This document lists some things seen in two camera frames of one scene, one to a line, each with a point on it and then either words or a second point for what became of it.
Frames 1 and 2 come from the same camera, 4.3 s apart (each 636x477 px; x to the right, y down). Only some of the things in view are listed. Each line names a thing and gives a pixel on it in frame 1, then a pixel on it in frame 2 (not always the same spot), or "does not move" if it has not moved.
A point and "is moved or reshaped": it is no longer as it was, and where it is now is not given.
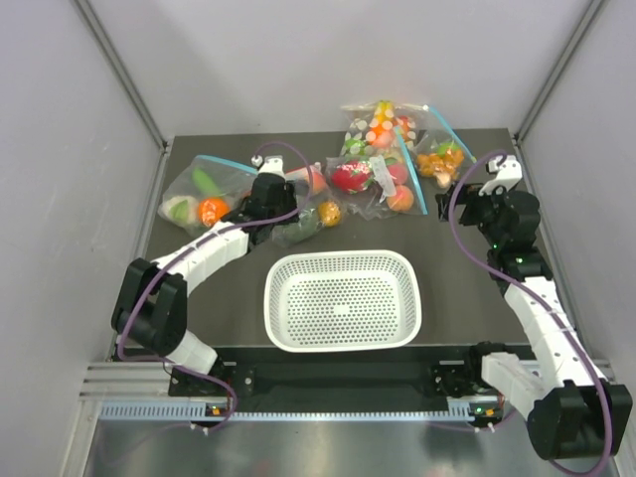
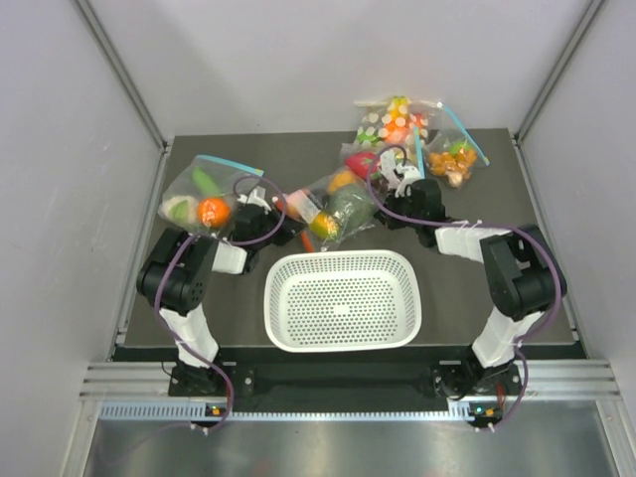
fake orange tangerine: x=212 y=210 does not move
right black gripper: x=471 y=198 -> x=390 y=219
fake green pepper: x=205 y=182 does not move
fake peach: x=311 y=176 is moved or reshaped
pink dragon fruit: x=353 y=177 -> x=364 y=163
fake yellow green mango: x=329 y=213 -> x=325 y=226
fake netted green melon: x=288 y=235 is moved or reshaped
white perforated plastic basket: x=342 y=300 does not move
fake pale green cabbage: x=180 y=210 does not move
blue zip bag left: x=201 y=192 does not move
